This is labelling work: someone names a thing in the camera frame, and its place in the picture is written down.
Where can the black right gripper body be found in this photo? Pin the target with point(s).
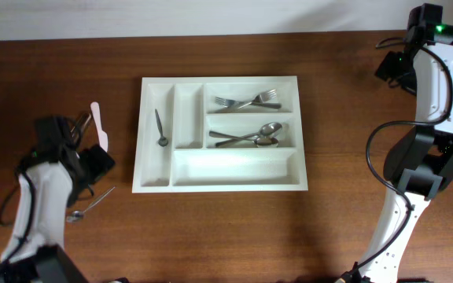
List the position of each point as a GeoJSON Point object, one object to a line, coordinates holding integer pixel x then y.
{"type": "Point", "coordinates": [397, 65]}

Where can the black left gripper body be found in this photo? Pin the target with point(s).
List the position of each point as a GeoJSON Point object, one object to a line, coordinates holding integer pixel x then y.
{"type": "Point", "coordinates": [93, 162]}

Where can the pink plastic knife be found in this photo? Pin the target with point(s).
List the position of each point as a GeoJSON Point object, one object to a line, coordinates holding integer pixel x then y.
{"type": "Point", "coordinates": [102, 135]}

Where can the metal tongs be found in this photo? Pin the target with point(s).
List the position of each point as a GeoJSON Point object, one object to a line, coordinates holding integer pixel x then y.
{"type": "Point", "coordinates": [80, 123]}

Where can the small metal teaspoon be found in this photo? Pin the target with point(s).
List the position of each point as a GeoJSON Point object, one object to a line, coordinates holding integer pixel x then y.
{"type": "Point", "coordinates": [77, 216]}
{"type": "Point", "coordinates": [162, 141]}

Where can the metal fork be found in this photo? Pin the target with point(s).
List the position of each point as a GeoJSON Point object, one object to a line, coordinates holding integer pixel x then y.
{"type": "Point", "coordinates": [261, 100]}
{"type": "Point", "coordinates": [229, 103]}

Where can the metal spoon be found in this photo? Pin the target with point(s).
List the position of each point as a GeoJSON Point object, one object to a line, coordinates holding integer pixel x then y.
{"type": "Point", "coordinates": [268, 130]}
{"type": "Point", "coordinates": [258, 141]}

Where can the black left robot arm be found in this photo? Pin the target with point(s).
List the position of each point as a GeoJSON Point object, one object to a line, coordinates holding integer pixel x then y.
{"type": "Point", "coordinates": [51, 178]}

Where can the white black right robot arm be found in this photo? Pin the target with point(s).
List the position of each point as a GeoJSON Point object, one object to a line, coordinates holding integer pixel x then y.
{"type": "Point", "coordinates": [420, 164]}

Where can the white cutlery tray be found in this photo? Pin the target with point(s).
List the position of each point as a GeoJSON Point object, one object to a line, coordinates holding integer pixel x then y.
{"type": "Point", "coordinates": [191, 163]}

